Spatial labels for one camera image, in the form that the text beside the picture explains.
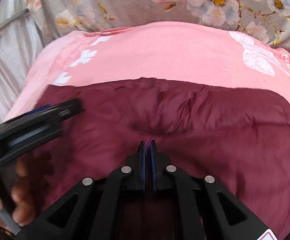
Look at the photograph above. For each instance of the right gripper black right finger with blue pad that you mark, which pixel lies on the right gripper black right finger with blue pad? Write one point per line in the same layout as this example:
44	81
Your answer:
158	164

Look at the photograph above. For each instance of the person's left hand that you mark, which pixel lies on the person's left hand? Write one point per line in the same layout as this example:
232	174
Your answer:
24	212

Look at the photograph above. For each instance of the maroon puffer jacket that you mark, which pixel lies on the maroon puffer jacket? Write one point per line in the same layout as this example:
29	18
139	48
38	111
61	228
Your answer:
240	136

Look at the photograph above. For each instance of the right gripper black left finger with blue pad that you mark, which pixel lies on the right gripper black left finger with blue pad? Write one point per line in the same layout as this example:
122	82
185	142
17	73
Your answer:
137	162

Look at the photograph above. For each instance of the pink blanket white print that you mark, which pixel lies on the pink blanket white print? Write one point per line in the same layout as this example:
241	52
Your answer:
164	50

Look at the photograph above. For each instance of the grey floral bed sheet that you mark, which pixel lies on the grey floral bed sheet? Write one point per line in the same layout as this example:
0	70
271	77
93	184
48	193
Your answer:
27	26

